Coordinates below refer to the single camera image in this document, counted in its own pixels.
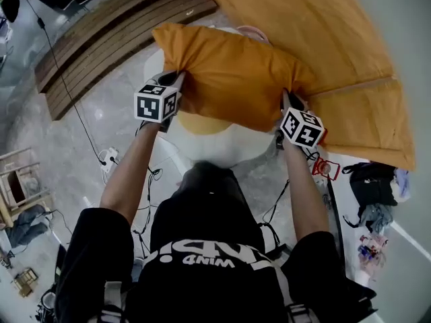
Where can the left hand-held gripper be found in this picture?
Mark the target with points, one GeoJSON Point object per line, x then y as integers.
{"type": "Point", "coordinates": [151, 104]}

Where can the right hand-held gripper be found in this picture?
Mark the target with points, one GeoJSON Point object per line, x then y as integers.
{"type": "Point", "coordinates": [301, 128]}

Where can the orange pillow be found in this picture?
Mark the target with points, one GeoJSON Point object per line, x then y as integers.
{"type": "Point", "coordinates": [232, 79]}

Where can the person's right forearm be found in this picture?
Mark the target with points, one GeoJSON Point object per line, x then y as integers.
{"type": "Point", "coordinates": [304, 194]}

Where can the person's left forearm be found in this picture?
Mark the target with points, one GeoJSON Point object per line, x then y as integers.
{"type": "Point", "coordinates": [129, 177]}

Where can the pink round rim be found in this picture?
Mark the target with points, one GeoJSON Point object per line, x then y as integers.
{"type": "Point", "coordinates": [254, 33]}

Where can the orange quilted mattress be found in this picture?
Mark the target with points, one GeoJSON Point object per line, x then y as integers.
{"type": "Point", "coordinates": [323, 35]}

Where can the brown wooden slatted bench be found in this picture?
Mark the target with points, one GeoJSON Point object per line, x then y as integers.
{"type": "Point", "coordinates": [111, 39]}

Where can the white power strip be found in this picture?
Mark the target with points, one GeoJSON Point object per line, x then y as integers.
{"type": "Point", "coordinates": [109, 159]}

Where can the black backpack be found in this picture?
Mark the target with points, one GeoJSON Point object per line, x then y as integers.
{"type": "Point", "coordinates": [370, 185]}

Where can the pale blue cloth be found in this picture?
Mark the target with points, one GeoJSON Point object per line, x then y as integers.
{"type": "Point", "coordinates": [403, 182]}

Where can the grey crumpled cloth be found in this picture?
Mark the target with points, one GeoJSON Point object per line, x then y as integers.
{"type": "Point", "coordinates": [378, 217]}

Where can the colourful plastic packet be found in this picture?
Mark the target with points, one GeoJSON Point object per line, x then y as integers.
{"type": "Point", "coordinates": [372, 249]}

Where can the person's black printed t-shirt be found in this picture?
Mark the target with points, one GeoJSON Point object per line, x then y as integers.
{"type": "Point", "coordinates": [208, 274]}

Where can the light wooden chair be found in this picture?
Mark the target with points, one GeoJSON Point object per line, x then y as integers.
{"type": "Point", "coordinates": [15, 183]}

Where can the crumpled blue jeans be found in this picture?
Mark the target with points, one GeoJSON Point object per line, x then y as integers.
{"type": "Point", "coordinates": [27, 225]}

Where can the small wooden crate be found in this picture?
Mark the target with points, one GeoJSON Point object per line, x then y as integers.
{"type": "Point", "coordinates": [26, 281]}

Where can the red lantern frame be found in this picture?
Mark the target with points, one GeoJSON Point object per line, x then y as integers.
{"type": "Point", "coordinates": [324, 168]}

